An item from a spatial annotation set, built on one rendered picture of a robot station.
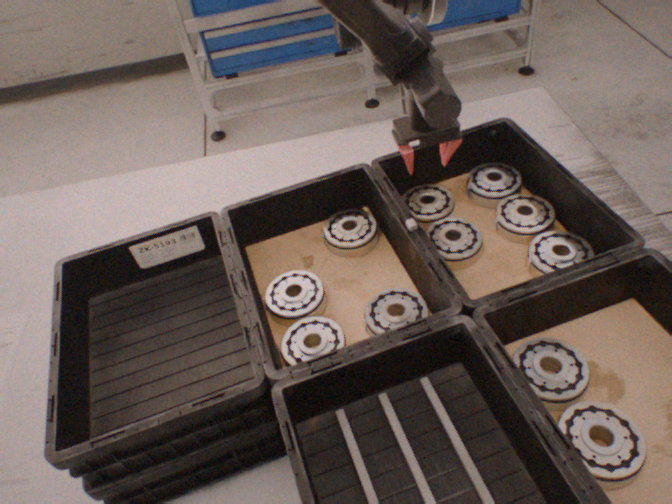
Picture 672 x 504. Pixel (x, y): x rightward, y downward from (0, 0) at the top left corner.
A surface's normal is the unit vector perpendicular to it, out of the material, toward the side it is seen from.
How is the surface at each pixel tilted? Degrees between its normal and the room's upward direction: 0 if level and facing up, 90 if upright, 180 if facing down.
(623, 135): 0
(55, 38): 90
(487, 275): 0
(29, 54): 90
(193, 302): 0
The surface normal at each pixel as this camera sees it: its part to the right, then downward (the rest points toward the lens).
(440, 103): 0.16, 0.70
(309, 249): -0.14, -0.68
